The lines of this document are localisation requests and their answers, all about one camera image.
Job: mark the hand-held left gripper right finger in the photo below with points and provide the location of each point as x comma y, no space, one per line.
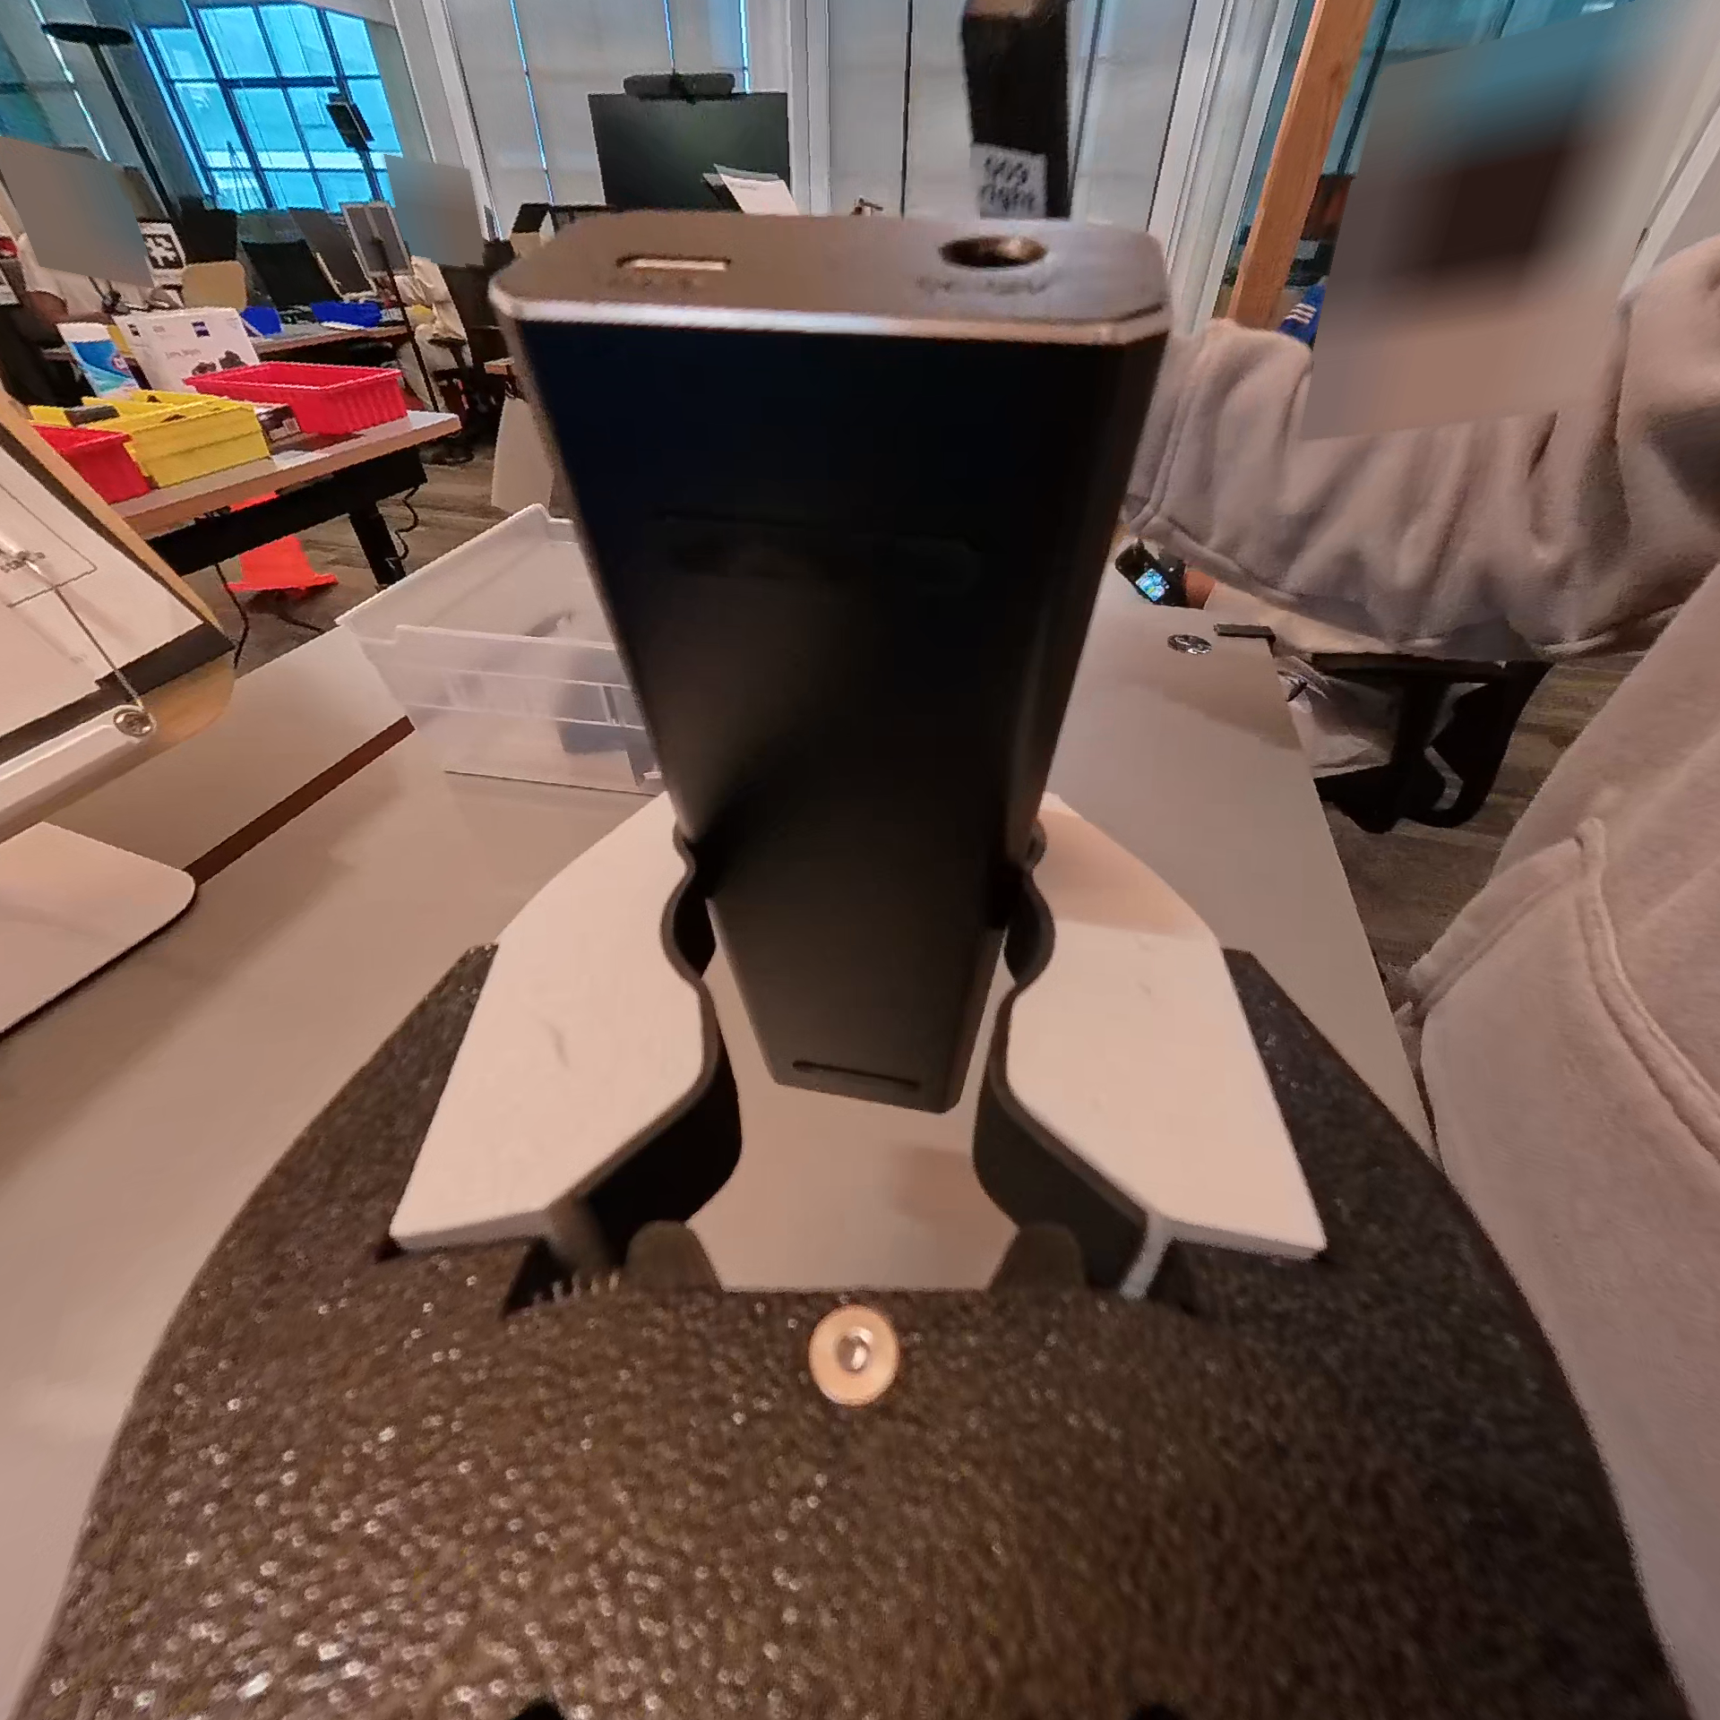
1156,1075

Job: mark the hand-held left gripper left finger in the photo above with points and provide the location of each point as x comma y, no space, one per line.
566,1075

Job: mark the black power bank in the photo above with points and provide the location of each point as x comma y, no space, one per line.
833,605

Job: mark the person's right forearm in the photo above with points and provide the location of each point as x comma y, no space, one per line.
1412,538

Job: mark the black computer monitor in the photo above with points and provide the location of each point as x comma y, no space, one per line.
686,148

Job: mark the clear plastic bin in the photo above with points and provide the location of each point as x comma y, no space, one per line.
485,658

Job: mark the person's grey hoodie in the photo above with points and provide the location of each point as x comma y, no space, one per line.
1587,1075

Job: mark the black wrist watch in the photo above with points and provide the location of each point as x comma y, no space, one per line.
1152,581

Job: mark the orange traffic cone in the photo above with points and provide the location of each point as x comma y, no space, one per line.
276,558

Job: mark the white display on stand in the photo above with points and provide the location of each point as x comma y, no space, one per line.
81,646

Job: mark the wooden top desk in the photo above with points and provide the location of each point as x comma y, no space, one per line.
337,463

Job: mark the long red plastic bin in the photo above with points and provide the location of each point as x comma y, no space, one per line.
302,396

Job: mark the yellow plastic bin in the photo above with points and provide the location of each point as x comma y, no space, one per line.
188,438

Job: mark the small red plastic bin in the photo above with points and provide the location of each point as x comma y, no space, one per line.
95,463

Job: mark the wooden post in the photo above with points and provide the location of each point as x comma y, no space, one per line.
1298,148

